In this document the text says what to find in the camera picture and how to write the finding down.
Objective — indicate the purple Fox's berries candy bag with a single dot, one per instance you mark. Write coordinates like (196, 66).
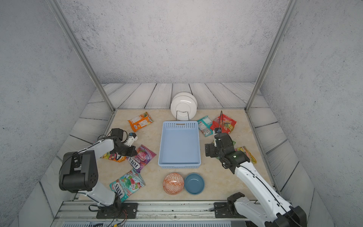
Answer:
(143, 157)

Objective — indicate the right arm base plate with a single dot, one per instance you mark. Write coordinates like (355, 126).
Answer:
(223, 210)

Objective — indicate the blue bowl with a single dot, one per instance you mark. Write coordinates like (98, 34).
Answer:
(194, 184)

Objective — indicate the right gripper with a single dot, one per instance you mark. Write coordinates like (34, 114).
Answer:
(212, 147)

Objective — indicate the teal Fox's candy bag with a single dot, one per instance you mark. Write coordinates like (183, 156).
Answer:
(127, 185)

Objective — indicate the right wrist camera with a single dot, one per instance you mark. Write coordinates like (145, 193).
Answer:
(217, 130)

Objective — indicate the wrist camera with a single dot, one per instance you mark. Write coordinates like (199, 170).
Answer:
(217, 130)
(132, 137)

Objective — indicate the metal wire plate rack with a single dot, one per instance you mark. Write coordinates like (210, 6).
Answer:
(182, 115)

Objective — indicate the orange patterned bowl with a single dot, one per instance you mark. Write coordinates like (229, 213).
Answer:
(173, 184)

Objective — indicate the aluminium front rail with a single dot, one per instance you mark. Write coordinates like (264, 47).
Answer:
(148, 214)

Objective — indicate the orange Fox's candy bag back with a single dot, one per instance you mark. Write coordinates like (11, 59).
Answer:
(140, 121)

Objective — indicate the white plates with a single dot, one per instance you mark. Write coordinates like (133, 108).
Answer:
(184, 101)

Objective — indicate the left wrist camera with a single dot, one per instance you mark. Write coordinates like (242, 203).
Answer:
(132, 137)

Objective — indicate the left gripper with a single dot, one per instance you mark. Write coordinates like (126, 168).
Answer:
(131, 153)

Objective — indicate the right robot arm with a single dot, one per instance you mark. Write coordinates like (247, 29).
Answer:
(273, 210)

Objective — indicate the red candy bag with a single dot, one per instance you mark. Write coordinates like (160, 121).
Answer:
(224, 122)

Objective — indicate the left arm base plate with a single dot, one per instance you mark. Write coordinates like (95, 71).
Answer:
(126, 210)

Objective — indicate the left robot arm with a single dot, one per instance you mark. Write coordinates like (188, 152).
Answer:
(79, 173)

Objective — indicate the light blue plastic basket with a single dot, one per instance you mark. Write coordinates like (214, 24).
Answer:
(180, 145)

